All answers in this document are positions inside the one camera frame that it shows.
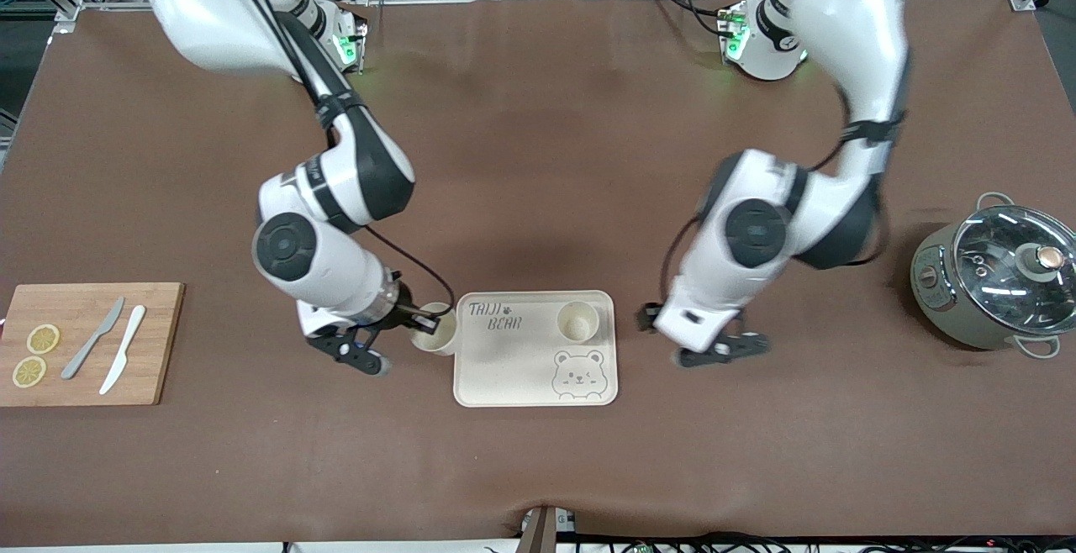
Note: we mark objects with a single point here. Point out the white cup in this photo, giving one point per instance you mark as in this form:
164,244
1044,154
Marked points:
437,339
577,322

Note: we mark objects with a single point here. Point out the grey pot glass lid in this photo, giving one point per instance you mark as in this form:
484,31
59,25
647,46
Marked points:
941,309

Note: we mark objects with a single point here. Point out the lemon slice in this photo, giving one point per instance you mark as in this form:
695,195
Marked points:
29,371
43,339

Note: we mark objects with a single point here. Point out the cream bear print tray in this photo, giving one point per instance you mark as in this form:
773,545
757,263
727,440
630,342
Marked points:
521,376

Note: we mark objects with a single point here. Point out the brown table cover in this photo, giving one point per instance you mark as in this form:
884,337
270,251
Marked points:
538,158

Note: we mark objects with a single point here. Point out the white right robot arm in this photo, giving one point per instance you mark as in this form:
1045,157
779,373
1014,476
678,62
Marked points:
319,267

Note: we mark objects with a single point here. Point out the grey plastic knife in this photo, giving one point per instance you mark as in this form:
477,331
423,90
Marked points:
109,316

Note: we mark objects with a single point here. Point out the grey table edge bracket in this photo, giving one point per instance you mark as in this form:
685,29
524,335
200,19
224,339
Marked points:
542,529

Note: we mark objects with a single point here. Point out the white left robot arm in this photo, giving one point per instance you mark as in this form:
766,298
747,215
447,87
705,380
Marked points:
756,234

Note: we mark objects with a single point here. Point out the white plastic knife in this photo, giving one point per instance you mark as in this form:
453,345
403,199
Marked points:
132,326

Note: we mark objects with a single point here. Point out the wooden cutting board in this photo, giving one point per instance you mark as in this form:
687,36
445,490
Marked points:
160,351

